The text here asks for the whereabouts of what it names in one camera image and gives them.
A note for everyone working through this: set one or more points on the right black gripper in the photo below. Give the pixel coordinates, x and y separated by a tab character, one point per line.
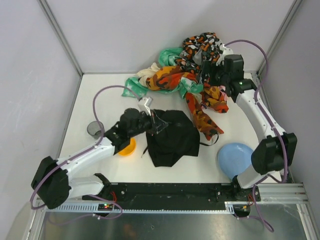
206	72

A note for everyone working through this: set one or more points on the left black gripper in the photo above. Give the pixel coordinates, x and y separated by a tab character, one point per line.
153	122

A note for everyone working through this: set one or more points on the orange yellow brown camouflage cloth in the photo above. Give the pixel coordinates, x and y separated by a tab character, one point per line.
202	121

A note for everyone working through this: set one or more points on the black orange white camouflage cloth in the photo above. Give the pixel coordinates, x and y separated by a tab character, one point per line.
196	49

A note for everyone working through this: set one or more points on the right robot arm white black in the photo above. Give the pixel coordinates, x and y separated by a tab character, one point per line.
276	147

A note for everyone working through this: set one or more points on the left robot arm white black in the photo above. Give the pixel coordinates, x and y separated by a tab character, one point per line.
55	180

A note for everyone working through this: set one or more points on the green white tie-dye cloth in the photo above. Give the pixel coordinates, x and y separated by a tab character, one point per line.
169	79

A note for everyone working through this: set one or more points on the cream beige cloth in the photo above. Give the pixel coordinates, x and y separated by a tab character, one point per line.
147	73

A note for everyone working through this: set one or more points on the orange plastic bowl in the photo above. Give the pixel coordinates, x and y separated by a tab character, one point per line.
128	150

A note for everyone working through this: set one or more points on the black mesh cup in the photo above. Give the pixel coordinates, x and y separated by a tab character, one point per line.
94	129

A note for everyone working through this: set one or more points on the light blue plate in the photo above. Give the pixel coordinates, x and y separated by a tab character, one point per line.
234	158

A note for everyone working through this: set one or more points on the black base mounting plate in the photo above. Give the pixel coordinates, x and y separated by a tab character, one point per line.
176	194

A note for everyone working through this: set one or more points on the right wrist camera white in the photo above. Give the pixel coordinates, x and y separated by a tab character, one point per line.
225	51

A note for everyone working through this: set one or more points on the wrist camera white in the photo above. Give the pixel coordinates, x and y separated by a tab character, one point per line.
144	104
225	51

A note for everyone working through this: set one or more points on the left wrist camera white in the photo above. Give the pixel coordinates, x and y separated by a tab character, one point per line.
144	104

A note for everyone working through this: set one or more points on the right aluminium frame post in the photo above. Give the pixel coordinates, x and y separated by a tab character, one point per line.
293	10

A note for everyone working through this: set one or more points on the aluminium frame post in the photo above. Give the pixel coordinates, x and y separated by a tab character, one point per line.
293	10
45	7

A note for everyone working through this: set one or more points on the grey slotted cable duct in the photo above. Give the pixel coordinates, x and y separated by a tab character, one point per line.
209	207

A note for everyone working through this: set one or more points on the aluminium extrusion rail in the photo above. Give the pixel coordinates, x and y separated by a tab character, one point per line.
283	192

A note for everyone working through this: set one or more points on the left aluminium frame post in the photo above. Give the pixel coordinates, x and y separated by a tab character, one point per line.
45	7

